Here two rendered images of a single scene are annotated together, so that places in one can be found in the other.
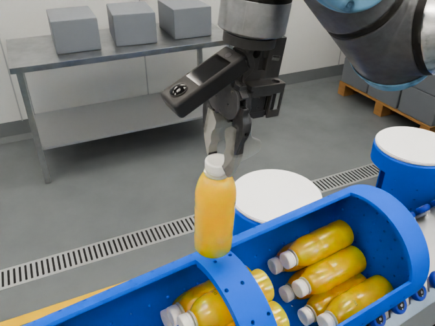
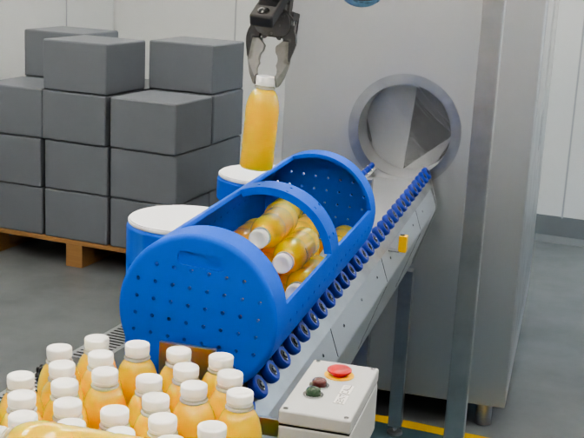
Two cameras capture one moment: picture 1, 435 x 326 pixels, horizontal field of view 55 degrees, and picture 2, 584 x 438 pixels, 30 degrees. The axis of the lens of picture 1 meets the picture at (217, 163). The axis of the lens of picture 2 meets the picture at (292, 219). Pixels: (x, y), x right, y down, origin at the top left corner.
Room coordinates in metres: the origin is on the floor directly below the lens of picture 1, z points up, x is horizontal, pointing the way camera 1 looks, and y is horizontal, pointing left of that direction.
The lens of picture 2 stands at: (-1.05, 1.45, 1.70)
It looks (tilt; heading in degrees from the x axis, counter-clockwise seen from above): 14 degrees down; 316
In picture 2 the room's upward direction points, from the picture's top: 3 degrees clockwise
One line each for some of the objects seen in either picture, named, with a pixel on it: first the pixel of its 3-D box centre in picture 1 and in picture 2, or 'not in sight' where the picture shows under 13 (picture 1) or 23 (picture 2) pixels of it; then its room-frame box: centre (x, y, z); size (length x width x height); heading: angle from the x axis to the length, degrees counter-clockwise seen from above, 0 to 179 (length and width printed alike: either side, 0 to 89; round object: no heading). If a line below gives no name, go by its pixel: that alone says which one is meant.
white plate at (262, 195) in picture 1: (276, 195); (183, 220); (1.02, -0.18, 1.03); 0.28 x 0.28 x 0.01
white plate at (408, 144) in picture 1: (415, 144); (264, 175); (1.33, -0.72, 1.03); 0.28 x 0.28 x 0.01
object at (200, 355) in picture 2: not in sight; (188, 378); (0.29, 0.38, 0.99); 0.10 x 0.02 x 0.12; 31
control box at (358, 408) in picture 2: not in sight; (329, 419); (-0.07, 0.40, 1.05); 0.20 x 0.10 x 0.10; 121
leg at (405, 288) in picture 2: not in sight; (401, 353); (1.29, -1.39, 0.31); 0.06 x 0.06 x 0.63; 31
